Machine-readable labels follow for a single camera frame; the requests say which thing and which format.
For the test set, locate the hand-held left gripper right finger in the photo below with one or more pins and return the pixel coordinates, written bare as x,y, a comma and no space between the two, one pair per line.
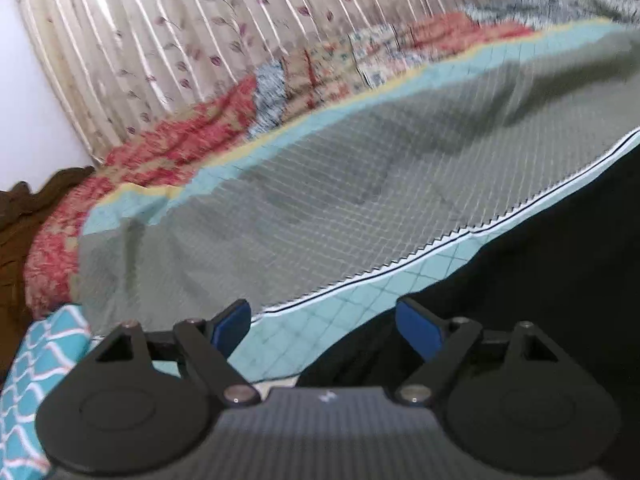
418,328

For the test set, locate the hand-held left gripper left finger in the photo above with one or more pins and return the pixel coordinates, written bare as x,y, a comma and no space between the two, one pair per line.
231,326

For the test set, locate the black pants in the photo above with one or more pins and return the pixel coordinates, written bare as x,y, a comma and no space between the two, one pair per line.
550,270

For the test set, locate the teal and grey patterned bedsheet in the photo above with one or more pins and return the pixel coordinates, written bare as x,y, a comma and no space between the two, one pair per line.
325,185

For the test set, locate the teal white lattice pillow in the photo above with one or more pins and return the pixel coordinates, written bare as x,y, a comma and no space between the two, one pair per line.
35,360

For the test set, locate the red floral patchwork quilt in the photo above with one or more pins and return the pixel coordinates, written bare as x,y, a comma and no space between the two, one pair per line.
175,135

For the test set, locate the dark wooden headboard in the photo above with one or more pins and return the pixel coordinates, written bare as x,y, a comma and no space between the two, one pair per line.
20,240

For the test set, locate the beige floral pleated curtain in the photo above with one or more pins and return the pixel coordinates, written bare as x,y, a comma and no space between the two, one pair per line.
150,35

